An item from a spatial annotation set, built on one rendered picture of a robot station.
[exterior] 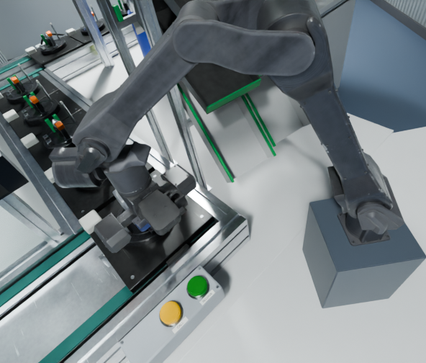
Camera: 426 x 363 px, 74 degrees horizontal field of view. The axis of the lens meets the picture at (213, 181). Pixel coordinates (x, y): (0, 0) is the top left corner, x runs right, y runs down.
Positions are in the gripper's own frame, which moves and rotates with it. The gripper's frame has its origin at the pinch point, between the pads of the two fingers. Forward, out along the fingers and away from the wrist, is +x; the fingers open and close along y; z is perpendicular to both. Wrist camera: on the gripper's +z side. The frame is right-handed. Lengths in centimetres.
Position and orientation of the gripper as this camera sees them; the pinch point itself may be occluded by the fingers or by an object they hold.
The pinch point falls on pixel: (156, 220)
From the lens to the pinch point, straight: 55.2
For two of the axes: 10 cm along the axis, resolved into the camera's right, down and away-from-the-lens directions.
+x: 1.7, 6.3, 7.6
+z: 6.7, 4.9, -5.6
